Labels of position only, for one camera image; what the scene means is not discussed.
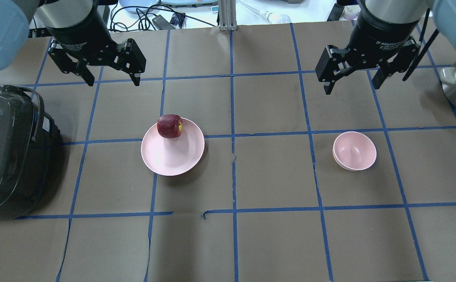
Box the black power adapter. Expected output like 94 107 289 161
151 15 175 30

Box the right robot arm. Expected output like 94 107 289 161
315 0 456 95

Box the pink bowl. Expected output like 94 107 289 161
332 131 377 172

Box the aluminium frame post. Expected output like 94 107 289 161
218 0 238 31

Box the black rice cooker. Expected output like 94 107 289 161
0 85 60 220

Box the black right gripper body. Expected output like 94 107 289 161
342 16 419 71

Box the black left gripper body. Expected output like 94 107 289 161
48 20 113 66

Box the red apple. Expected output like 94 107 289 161
157 114 183 139

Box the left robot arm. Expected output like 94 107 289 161
0 0 147 86

